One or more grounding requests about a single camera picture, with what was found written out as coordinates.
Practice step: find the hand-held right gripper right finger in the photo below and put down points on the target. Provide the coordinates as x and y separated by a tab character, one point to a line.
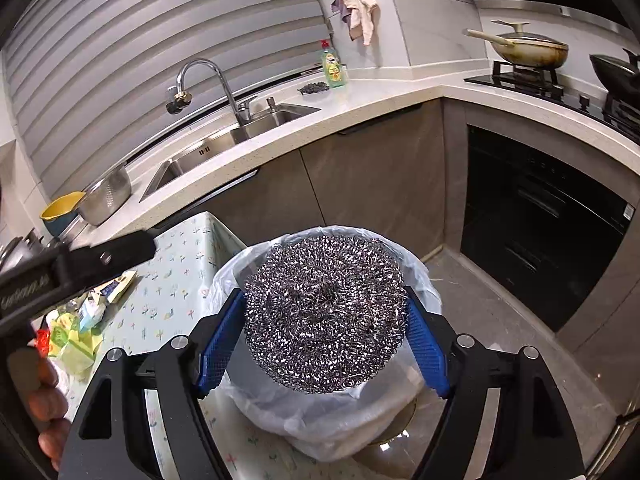
425	345

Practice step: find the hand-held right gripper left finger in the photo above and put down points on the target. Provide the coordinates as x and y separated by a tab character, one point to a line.
220	345

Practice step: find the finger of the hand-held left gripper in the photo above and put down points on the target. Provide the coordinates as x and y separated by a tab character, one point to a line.
115	252

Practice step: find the steel wool scourer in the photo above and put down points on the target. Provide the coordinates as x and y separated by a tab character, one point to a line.
325	310

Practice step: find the bin with translucent plastic bag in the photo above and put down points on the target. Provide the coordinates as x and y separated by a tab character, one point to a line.
320	425

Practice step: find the person's left hand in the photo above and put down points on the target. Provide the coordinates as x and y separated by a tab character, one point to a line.
45	400

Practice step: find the steel pot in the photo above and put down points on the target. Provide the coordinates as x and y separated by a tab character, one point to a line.
15	252

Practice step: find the steel colander bowl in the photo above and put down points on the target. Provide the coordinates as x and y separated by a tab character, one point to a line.
105	200

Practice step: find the blue and white packet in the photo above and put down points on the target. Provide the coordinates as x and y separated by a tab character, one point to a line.
90	312

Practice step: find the table with floral tablecloth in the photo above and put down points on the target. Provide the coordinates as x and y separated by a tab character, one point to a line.
175	280

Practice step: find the yellow and blue bowl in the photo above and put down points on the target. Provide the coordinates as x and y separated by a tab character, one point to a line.
60	210

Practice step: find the yellow green snack packet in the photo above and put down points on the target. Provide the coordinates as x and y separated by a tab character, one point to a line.
75	345

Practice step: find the black built-in oven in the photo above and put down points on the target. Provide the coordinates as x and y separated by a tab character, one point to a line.
525	235

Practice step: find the brown kitchen cabinet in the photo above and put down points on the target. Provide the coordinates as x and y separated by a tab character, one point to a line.
350	185

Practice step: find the stainless steel sink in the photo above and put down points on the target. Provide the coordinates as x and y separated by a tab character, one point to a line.
260	125

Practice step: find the chrome faucet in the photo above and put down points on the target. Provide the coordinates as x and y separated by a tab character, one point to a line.
220	80

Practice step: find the sink soap dispenser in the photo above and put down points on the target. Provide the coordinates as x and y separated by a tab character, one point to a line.
271	103

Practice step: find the grey window blind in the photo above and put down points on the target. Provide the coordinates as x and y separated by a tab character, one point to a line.
125	35

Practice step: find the dark scouring pad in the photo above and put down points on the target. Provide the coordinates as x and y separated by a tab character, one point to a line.
314	88

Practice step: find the black gas stove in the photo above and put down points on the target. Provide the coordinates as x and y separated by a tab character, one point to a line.
525	85

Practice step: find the green dish soap bottle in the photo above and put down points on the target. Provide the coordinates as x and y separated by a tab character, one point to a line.
334	67

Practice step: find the cream frying pan with lid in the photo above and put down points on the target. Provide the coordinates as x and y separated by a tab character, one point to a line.
530	50

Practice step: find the black wok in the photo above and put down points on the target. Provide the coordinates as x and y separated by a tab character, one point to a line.
615	70

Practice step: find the purple hanging cloth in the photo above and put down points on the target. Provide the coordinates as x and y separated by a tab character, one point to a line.
340	5

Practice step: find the pink hanging cloth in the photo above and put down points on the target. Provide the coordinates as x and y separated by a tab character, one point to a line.
360	5

